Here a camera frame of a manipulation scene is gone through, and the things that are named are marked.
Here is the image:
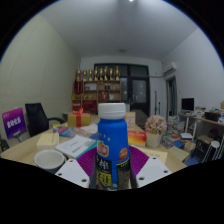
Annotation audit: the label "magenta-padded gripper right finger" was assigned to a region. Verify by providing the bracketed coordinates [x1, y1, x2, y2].
[128, 145, 173, 189]

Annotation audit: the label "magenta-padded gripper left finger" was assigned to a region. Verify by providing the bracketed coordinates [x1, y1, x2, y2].
[54, 146, 99, 189]

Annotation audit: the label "blue white-capped drink bottle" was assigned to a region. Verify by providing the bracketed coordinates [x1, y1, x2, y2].
[95, 102, 132, 191]

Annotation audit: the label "beige envelope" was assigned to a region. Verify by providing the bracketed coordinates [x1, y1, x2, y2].
[133, 144, 169, 164]

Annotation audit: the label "teal notebook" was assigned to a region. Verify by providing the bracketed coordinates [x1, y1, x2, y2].
[75, 148, 98, 160]

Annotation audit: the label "black cup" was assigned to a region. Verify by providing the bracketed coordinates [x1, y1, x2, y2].
[33, 149, 66, 174]

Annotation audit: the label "white paper booklet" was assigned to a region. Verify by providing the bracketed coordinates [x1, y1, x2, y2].
[54, 134, 98, 160]

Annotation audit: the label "orange book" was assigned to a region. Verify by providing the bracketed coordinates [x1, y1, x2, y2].
[127, 129, 148, 148]

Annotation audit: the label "pale yellow notepad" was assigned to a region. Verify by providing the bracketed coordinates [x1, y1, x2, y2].
[35, 131, 60, 150]

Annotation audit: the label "colourful magazine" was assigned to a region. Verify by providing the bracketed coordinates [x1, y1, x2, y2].
[52, 123, 78, 138]

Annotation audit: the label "pink flowers in white pot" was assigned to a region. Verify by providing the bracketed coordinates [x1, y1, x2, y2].
[144, 114, 168, 149]

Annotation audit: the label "white packet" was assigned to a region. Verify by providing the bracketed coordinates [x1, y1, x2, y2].
[78, 123, 99, 135]

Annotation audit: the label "pile of books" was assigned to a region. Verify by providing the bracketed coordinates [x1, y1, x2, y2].
[166, 114, 194, 149]

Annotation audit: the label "yellow gift box, red ribbon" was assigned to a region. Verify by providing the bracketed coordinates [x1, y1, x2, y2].
[67, 107, 92, 128]

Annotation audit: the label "small upright orange box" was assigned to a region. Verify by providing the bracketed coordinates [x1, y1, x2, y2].
[124, 111, 137, 131]

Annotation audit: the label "wooden stool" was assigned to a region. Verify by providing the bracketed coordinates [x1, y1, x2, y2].
[194, 134, 214, 158]

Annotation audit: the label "black office chair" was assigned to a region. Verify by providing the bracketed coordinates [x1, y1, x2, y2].
[24, 102, 66, 138]

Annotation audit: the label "black tripod stand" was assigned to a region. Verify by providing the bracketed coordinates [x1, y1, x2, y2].
[153, 89, 162, 118]

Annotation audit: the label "white round stool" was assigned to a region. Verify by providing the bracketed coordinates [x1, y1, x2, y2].
[203, 139, 222, 161]

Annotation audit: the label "black bag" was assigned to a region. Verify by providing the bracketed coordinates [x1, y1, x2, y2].
[0, 138, 10, 153]

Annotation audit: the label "wooden side desk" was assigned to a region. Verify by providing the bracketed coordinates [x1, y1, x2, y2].
[178, 111, 224, 141]

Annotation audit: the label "black computer monitor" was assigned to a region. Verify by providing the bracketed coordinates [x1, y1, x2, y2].
[181, 97, 196, 113]

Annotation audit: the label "purple sign board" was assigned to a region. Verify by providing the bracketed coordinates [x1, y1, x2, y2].
[1, 107, 28, 140]

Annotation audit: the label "black box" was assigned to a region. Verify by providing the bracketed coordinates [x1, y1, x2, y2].
[204, 110, 222, 123]

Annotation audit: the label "wooden shelf unit with trophies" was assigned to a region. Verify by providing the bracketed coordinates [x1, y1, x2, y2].
[71, 65, 122, 114]

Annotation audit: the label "white wall air conditioner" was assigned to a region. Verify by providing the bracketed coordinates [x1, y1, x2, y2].
[162, 61, 178, 77]

